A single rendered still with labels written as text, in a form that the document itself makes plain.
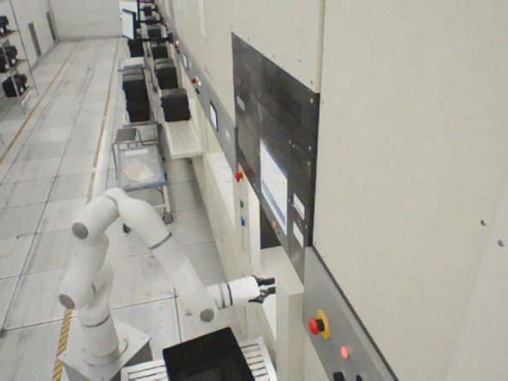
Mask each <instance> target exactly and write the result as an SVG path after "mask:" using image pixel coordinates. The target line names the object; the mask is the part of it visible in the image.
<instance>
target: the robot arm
mask: <svg viewBox="0 0 508 381"><path fill-rule="evenodd" d="M119 217H121V219H122V222H123V223H124V224H125V225H126V226H128V227H129V228H131V229H133V230H134V231H135V233H136V234H137V236H139V237H140V239H141V240H142V241H143V242H144V244H145V245H146V247H147V248H148V250H149V251H151V253H152V254H153V256H154V258H155V259H156V260H157V262H158V263H159V264H160V265H161V266H162V267H163V269H164V270H165V271H166V273H167V274H168V277H169V280H170V281H171V283H172V285H174V288H175V291H176V292H177V293H178V295H179V296H180V299H181V304H182V310H183V314H185V316H194V317H195V318H197V319H198V320H199V321H200V322H203V323H210V322H212V321H213V320H214V319H215V318H216V316H217V310H220V309H224V308H228V307H231V305H233V307H243V306H250V305H257V304H263V303H264V300H265V299H266V298H267V297H269V295H271V294H275V293H276V286H272V287H268V288H266V289H259V287H260V286H263V285H264V286H269V285H273V284H275V277H274V276H272V277H267V279H263V277H258V276H255V275H251V276H247V277H244V278H243V279H239V280H235V281H232V282H228V283H227V284H225V283H221V284H216V285H212V286H207V287H205V286H204V285H203V284H202V282H201V281H200V279H199V276H198V274H197V272H196V271H195V270H194V268H193V265H192V263H191V261H190V259H189V257H188V256H187V253H186V251H185V250H183V248H182V247H181V246H180V244H179V242H178V241H177V239H176V238H175V237H174V235H172V233H171V231H170V230H169V228H168V227H167V226H166V224H165V223H164V222H163V219H162V217H160V216H159V215H158V213H157V212H156V210H155V208H154V207H153V206H152V205H151V204H149V203H147V202H144V201H141V200H136V199H132V198H130V196H129V194H128V193H126V191H125V190H123V189H121V188H112V189H109V190H106V191H104V192H102V193H101V194H99V195H98V196H97V197H96V198H95V199H94V200H93V201H91V202H90V203H88V204H87V205H86V206H84V207H83V208H81V210H79V211H78V212H77V213H76V214H75V215H74V217H73V218H72V220H71V225H70V230H71V234H72V235H73V236H74V237H75V238H76V239H77V240H78V247H77V254H76V257H75V258H74V260H73V262H72V264H71V267H70V269H68V271H67V272H66V274H65V276H64V277H63V280H62V282H61V284H60V287H59V292H58V297H59V300H60V303H61V304H62V305H63V306H64V307H65V308H67V309H70V310H77V315H78V318H79V321H80V322H81V325H82V327H83V331H84V334H85V338H86V341H85V343H84V344H83V348H82V356H83V359H84V361H85V362H86V363H88V364H89V365H93V366H102V365H106V364H109V363H111V362H113V361H115V360H117V358H118V357H119V356H121V354H122V353H123V352H124V351H125V349H127V346H128V337H127V334H125V333H124V332H123V331H122V330H120V329H117V328H116V327H114V322H113V320H112V316H111V310H110V307H109V298H110V295H111V288H112V283H113V270H112V267H111V264H110V263H109V261H107V260H106V254H107V251H108V247H109V238H108V236H107V234H106V233H105V231H106V229H107V228H108V227H109V226H110V225H111V224H112V223H113V222H114V221H117V219H118V218H119ZM261 293H263V294H261Z"/></svg>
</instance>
